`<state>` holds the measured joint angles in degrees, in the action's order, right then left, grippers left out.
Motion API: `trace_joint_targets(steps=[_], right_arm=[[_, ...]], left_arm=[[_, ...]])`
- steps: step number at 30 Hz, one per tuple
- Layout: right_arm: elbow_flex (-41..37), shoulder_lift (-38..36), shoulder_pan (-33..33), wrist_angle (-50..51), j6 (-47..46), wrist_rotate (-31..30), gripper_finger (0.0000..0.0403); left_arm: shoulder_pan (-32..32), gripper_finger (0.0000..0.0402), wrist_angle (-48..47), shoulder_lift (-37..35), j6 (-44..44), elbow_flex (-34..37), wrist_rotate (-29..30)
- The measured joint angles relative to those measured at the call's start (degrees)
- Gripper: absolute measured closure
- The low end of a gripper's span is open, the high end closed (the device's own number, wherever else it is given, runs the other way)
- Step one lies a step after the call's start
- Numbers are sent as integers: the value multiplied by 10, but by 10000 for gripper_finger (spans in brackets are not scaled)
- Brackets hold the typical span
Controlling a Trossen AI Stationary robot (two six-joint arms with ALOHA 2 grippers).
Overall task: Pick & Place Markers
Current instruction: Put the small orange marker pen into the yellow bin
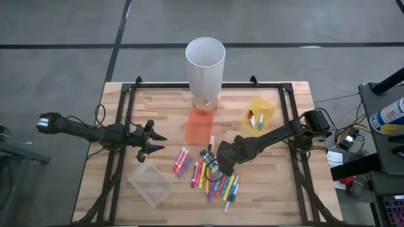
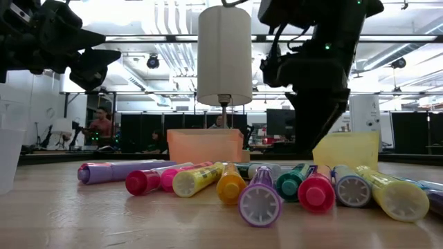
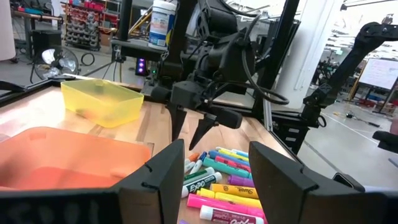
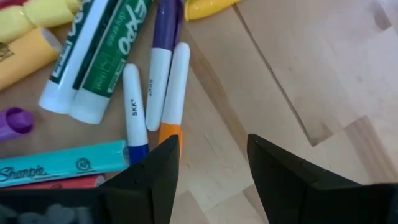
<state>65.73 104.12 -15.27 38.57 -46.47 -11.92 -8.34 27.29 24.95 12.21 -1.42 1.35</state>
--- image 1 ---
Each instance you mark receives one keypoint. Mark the orange-yellow highlighter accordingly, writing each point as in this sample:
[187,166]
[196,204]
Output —
[207,181]

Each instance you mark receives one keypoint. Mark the yellow plastic bin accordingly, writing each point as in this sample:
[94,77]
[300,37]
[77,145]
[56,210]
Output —
[268,108]

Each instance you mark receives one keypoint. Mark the clear plastic bin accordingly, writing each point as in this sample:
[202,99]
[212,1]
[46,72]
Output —
[150,184]

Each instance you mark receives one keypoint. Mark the pink highlighter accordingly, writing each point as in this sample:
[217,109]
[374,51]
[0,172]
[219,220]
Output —
[199,171]

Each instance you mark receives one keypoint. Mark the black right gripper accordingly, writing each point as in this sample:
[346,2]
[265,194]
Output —
[228,153]

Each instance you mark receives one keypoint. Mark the black bar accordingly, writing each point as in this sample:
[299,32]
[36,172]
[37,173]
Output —
[356,167]

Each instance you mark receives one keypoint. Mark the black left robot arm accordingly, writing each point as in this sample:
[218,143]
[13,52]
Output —
[79,129]

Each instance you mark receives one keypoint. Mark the white cylindrical cup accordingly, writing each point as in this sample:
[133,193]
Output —
[205,72]

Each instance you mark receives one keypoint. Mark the green white fat marker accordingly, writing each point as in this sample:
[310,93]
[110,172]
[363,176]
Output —
[205,157]
[212,164]

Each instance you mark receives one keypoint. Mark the purple highlighter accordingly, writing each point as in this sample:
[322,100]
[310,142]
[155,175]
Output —
[211,189]

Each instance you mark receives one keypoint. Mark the backlit keyboard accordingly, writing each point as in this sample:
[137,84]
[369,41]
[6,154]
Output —
[394,211]

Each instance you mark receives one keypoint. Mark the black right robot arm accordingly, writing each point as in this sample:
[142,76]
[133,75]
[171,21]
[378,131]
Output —
[277,135]

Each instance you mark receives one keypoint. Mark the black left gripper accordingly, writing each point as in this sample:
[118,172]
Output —
[138,138]

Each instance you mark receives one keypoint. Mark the lavender highlighter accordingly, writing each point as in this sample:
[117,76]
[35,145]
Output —
[185,166]

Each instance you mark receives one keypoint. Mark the orange fat marker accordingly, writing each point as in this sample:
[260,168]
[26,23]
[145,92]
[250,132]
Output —
[182,161]

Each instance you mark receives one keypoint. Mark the orange plastic bin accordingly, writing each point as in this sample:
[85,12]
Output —
[199,129]

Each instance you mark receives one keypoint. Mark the black pole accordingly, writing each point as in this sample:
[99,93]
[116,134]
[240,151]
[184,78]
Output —
[388,82]

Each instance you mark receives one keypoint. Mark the yellow thin dry-erase marker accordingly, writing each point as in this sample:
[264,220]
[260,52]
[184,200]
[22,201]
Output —
[213,144]

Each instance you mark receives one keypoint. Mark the teal highlighter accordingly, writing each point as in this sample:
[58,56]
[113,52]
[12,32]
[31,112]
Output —
[219,182]

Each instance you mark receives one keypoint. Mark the white paper sheet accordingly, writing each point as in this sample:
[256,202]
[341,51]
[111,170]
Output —
[334,159]

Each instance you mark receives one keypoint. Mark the green thin dry-erase marker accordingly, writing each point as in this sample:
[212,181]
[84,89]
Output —
[232,198]

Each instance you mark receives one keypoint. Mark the red highlighter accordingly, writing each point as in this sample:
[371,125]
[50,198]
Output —
[221,185]

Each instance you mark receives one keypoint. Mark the blue white spray can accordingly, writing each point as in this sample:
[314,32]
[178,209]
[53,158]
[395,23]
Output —
[388,116]

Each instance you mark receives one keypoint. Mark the black thin dry-erase marker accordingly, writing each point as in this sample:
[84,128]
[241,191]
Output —
[252,116]

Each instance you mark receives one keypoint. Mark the yellow highlighter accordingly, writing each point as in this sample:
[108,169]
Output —
[228,189]
[202,175]

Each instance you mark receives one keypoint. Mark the black metal table frame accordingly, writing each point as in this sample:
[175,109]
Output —
[158,85]

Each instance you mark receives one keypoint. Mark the grey equipment cart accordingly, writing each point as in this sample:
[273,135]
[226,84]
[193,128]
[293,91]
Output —
[378,142]

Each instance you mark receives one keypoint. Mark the red thin dry-erase marker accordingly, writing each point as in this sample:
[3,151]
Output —
[250,119]

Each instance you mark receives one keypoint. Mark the pink white fat marker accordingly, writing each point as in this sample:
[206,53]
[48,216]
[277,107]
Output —
[178,158]

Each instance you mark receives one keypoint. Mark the blue thin dry-erase marker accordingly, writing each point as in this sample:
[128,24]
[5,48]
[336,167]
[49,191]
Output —
[260,121]
[210,143]

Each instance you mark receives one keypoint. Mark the white thin dry-erase marker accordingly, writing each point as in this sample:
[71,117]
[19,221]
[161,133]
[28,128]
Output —
[235,180]
[226,207]

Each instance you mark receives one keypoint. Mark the grey metal stand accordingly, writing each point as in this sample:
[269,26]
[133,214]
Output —
[28,154]

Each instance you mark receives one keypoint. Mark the blue highlighter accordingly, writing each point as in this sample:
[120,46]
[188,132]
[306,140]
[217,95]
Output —
[225,185]

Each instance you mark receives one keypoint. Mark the small red object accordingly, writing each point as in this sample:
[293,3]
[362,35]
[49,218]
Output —
[348,180]

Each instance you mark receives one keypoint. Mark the dark red fat marker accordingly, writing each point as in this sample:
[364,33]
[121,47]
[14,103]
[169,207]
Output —
[194,175]

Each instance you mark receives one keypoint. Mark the small blue white device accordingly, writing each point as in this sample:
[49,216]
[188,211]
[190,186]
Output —
[348,140]

